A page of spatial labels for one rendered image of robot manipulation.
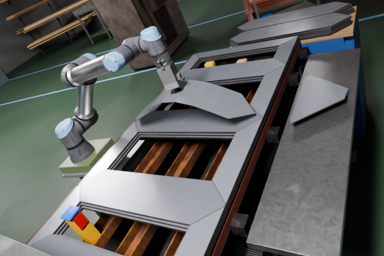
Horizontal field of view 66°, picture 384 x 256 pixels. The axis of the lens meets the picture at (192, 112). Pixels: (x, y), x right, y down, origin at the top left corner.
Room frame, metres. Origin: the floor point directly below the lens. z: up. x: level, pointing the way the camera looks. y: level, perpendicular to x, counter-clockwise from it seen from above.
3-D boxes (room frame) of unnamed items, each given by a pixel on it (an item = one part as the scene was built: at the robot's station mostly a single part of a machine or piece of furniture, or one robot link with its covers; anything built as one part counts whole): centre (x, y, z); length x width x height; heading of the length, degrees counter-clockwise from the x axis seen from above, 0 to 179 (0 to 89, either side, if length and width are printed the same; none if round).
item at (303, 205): (0.97, -0.47, 0.74); 1.20 x 0.26 x 0.03; 140
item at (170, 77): (1.24, 0.01, 1.11); 0.10 x 0.09 x 0.16; 73
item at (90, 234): (0.92, 0.59, 0.78); 0.05 x 0.05 x 0.19; 50
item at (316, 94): (1.08, -0.56, 0.77); 0.45 x 0.20 x 0.04; 140
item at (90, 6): (9.17, 0.94, 0.49); 1.91 x 0.72 x 0.99; 149
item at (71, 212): (0.92, 0.59, 0.88); 0.06 x 0.06 x 0.02; 50
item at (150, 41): (1.25, 0.02, 1.26); 0.09 x 0.08 x 0.11; 51
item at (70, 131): (1.62, 0.70, 0.90); 0.13 x 0.12 x 0.14; 141
